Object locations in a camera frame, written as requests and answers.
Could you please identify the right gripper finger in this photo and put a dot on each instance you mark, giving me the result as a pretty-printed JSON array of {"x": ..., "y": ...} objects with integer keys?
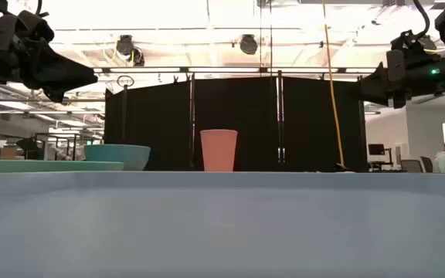
[{"x": 373, "y": 87}]

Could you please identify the teal bowl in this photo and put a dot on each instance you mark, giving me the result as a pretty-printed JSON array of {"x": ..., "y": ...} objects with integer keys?
[{"x": 45, "y": 166}]

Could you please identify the pink plastic cup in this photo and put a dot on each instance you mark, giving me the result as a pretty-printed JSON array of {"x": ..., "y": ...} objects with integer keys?
[{"x": 218, "y": 150}]

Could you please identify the horizontal overhead rail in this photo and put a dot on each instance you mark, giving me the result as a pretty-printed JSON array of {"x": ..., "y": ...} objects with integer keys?
[{"x": 222, "y": 70}]

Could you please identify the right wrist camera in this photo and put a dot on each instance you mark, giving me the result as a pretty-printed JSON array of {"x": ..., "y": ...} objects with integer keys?
[{"x": 412, "y": 42}]

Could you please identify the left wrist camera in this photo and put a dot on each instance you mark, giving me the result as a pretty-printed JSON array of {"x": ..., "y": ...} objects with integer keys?
[{"x": 4, "y": 31}]

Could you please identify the black ceiling fixture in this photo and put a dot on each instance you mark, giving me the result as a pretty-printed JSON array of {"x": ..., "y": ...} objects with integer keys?
[
  {"x": 248, "y": 44},
  {"x": 128, "y": 48}
]

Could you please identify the blue bowl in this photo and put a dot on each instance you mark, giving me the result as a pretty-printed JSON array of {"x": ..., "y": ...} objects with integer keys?
[{"x": 122, "y": 156}]

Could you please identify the grey office chair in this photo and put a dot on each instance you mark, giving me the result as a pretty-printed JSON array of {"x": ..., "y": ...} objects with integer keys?
[
  {"x": 427, "y": 164},
  {"x": 411, "y": 166}
]

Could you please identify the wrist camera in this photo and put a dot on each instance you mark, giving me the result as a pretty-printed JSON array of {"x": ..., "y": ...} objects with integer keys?
[
  {"x": 4, "y": 31},
  {"x": 412, "y": 42}
]

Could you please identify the black curtain partition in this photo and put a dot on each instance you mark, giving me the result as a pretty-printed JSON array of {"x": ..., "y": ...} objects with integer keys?
[{"x": 238, "y": 123}]

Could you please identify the black computer monitor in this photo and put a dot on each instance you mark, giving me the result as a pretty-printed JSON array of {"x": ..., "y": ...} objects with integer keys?
[{"x": 376, "y": 149}]

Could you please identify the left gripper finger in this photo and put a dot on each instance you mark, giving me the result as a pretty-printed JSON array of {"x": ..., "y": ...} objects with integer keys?
[{"x": 68, "y": 77}]

